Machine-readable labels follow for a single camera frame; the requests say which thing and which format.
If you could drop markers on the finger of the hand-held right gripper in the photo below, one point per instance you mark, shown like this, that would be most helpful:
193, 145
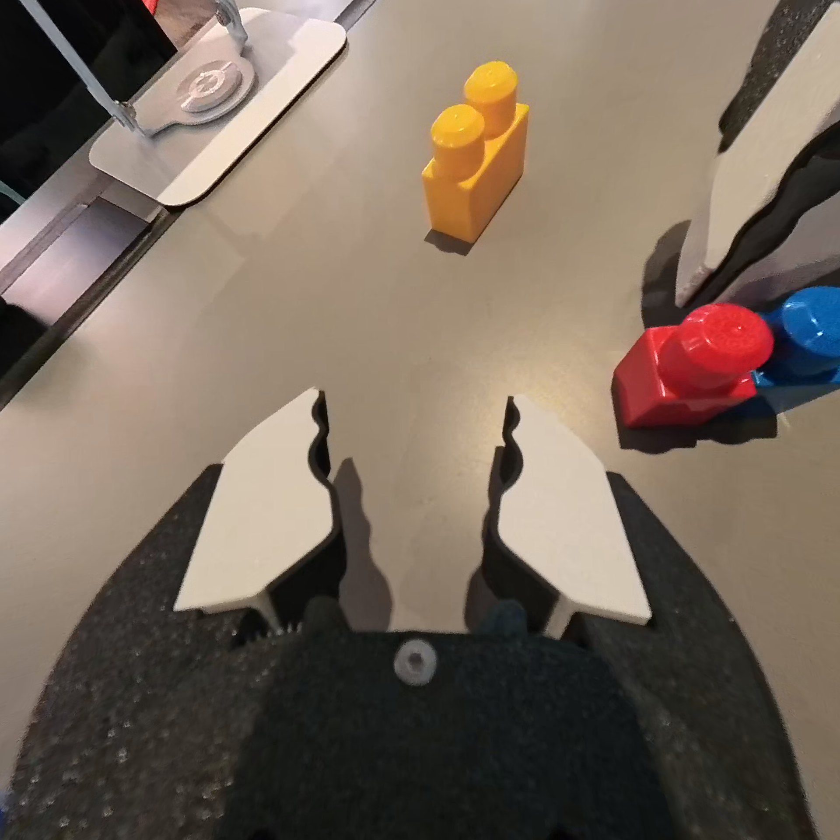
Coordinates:
794, 243
754, 164

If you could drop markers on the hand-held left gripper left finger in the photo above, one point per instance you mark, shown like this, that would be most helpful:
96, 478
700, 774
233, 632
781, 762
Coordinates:
262, 518

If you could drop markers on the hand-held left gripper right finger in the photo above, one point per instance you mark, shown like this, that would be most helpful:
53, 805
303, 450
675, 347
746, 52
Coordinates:
571, 525

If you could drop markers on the blue one-stud block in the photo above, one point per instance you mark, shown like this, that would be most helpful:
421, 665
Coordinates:
804, 341

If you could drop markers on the red one-stud block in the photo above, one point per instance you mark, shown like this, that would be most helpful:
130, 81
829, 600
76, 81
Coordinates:
689, 374

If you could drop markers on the yellow two-stud block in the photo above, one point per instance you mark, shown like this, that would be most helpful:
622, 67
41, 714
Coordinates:
476, 170

